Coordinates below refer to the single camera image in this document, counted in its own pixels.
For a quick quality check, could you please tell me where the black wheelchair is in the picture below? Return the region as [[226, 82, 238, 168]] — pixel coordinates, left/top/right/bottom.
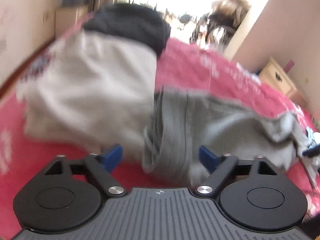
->
[[189, 13, 236, 52]]

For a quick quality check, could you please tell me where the cream bedside cabinet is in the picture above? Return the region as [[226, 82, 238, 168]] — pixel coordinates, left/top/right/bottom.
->
[[259, 57, 307, 107]]

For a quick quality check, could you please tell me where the black garment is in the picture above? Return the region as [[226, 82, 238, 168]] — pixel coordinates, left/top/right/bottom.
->
[[83, 3, 171, 56]]

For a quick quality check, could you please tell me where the pink box on cabinet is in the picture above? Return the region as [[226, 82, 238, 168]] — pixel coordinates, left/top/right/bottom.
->
[[283, 60, 295, 73]]

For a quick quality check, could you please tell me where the light beige garment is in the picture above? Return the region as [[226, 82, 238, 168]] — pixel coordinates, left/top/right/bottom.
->
[[18, 31, 157, 162]]

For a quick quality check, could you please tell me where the grey hooded sweatshirt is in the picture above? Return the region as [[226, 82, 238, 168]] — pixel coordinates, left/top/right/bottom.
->
[[142, 88, 311, 187]]

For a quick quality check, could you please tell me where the red floral blanket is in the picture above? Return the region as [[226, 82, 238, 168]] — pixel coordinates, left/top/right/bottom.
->
[[1, 16, 319, 239]]

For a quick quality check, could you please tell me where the pile of beige clothes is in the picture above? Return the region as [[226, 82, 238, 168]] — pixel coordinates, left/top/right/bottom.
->
[[212, 0, 251, 29]]

